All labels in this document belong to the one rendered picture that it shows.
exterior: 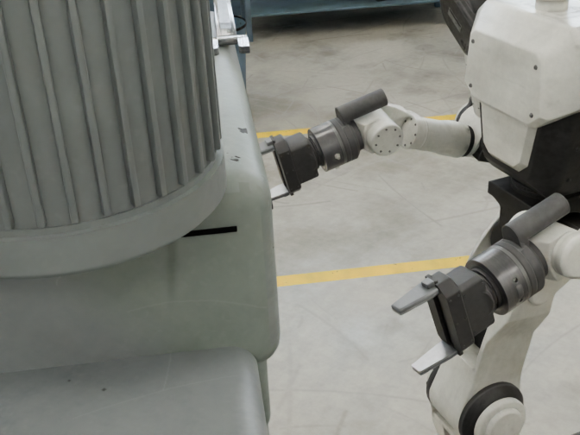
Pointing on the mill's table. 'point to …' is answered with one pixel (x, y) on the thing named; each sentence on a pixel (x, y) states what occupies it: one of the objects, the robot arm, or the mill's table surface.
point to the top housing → (166, 274)
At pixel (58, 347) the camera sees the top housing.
